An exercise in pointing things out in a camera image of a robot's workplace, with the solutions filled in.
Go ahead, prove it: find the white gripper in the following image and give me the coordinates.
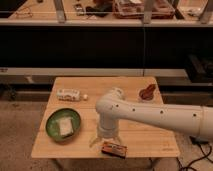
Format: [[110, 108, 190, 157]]
[[89, 119, 123, 147]]

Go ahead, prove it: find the green ceramic bowl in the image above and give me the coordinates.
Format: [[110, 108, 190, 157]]
[[45, 108, 81, 142]]

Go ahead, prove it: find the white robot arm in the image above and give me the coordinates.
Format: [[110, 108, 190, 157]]
[[95, 87, 213, 142]]

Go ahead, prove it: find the white sponge in bowl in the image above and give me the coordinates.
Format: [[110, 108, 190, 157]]
[[58, 117, 73, 136]]

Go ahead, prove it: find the orange black box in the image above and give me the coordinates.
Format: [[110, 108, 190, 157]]
[[101, 142, 127, 158]]

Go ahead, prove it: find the wooden table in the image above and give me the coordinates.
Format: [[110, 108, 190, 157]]
[[30, 76, 181, 171]]

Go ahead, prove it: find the white plastic bottle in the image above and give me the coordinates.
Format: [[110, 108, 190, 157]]
[[56, 89, 88, 101]]

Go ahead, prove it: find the black equipment at right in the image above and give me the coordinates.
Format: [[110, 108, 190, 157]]
[[185, 55, 213, 83]]

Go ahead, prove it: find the black object on shelf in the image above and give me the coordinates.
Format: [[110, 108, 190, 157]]
[[86, 3, 112, 17]]

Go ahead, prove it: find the basket on shelf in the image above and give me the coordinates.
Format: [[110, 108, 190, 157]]
[[113, 0, 175, 19]]

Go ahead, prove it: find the black cable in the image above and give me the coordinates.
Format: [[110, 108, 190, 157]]
[[175, 136, 213, 171]]

